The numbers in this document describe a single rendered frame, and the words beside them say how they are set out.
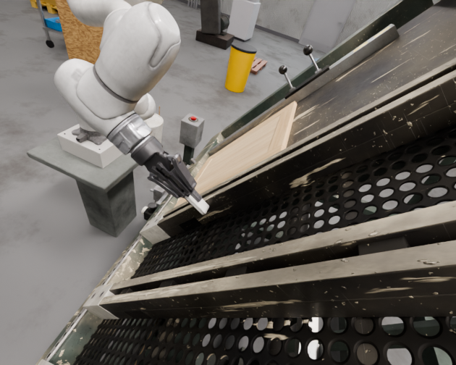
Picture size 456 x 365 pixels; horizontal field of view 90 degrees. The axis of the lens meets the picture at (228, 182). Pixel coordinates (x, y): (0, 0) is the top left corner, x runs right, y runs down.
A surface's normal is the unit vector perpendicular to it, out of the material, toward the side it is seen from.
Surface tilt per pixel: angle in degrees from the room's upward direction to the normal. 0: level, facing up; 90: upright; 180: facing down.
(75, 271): 0
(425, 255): 56
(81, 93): 72
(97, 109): 79
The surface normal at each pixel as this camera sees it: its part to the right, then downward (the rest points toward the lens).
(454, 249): -0.64, -0.70
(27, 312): 0.22, -0.70
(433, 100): -0.31, 0.61
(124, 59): -0.09, 0.57
